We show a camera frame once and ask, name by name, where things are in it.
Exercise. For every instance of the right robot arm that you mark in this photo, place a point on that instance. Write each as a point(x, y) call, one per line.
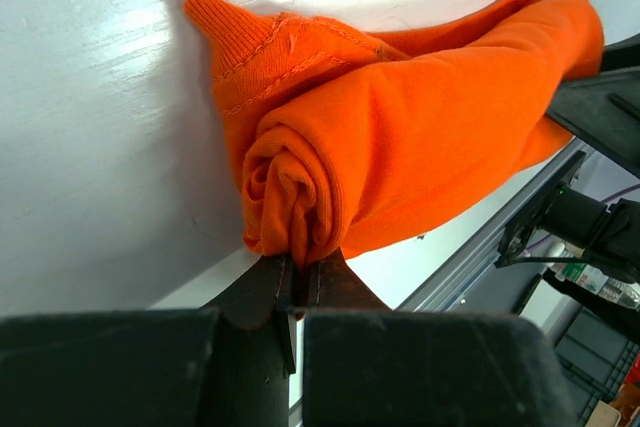
point(607, 236)

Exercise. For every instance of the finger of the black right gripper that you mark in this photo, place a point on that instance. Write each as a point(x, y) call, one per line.
point(603, 110)

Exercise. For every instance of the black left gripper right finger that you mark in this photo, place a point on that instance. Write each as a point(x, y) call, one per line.
point(366, 365)

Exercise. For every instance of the orange t shirt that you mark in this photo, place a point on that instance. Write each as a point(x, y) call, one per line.
point(347, 140)

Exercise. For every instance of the aluminium rail frame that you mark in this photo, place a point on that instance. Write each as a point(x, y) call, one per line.
point(468, 281)

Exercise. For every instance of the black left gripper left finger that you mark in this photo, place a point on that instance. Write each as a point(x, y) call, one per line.
point(224, 364)

